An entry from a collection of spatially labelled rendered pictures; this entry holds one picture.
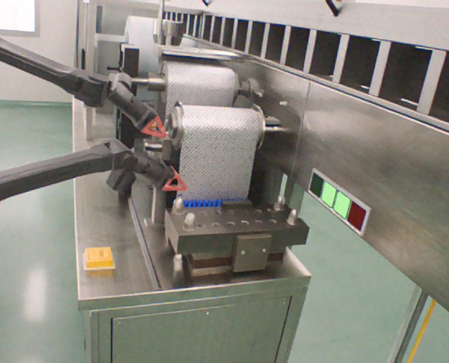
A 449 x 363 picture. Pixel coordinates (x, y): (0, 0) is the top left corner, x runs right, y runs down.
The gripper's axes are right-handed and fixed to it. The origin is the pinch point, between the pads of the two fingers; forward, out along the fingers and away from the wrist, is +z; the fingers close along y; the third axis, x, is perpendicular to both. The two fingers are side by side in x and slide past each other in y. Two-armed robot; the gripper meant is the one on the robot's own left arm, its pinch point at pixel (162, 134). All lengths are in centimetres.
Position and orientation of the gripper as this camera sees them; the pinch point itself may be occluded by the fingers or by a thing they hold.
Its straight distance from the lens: 122.5
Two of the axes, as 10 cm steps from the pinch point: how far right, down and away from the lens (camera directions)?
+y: 3.5, 4.0, -8.5
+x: 6.9, -7.2, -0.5
